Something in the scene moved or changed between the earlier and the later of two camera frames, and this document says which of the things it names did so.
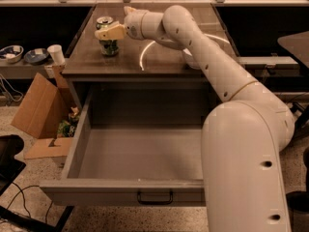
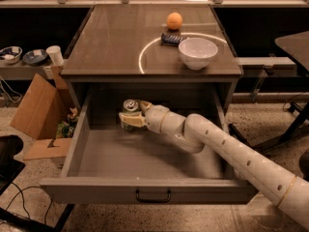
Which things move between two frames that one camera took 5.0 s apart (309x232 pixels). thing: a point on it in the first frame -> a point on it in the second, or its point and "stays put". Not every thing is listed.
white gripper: (132, 24) -> (155, 116)
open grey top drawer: (135, 147) stays put
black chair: (10, 168) stays put
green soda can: (108, 46) -> (130, 105)
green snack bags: (67, 127) stays put
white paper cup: (56, 52) stays put
